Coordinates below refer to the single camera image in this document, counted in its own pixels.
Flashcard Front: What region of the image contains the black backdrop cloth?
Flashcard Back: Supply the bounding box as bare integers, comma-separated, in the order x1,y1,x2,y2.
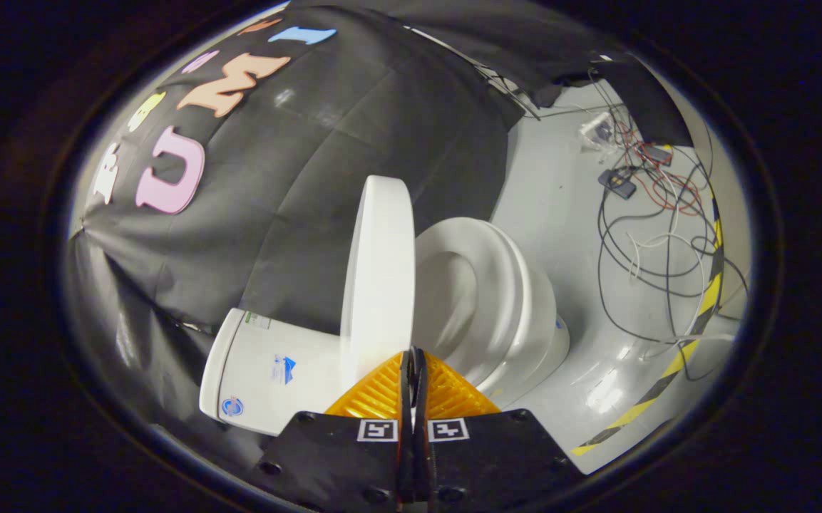
65,0,694,464

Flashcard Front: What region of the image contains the red cable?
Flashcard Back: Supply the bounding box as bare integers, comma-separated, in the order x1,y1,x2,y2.
614,121,705,216

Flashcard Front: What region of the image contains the white toilet body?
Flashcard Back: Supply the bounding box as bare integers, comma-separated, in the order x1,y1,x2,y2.
199,246,571,437

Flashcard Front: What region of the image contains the clear plastic bag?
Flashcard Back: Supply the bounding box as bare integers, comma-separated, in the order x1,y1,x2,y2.
580,112,615,151

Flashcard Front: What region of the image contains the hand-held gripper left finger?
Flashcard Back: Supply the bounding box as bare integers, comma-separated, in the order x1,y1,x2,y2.
257,348,416,513

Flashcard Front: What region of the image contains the white toilet lid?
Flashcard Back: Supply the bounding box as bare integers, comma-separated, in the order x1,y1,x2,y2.
339,175,417,389

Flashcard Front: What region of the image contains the tangle of black cables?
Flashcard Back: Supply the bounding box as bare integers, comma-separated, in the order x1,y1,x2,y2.
595,71,751,383

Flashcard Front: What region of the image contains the small black device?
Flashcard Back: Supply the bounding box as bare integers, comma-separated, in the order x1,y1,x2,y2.
599,168,638,200

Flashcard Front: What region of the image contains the white cable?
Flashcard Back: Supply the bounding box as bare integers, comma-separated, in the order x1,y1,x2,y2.
623,229,738,358

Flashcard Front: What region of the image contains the white toilet seat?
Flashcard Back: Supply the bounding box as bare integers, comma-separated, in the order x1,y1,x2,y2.
414,217,527,390

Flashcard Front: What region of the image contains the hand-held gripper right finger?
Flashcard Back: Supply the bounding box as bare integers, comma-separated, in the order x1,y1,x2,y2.
411,347,587,513

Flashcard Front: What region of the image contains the yellow black hazard tape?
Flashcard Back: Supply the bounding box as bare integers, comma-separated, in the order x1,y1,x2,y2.
570,198,729,457

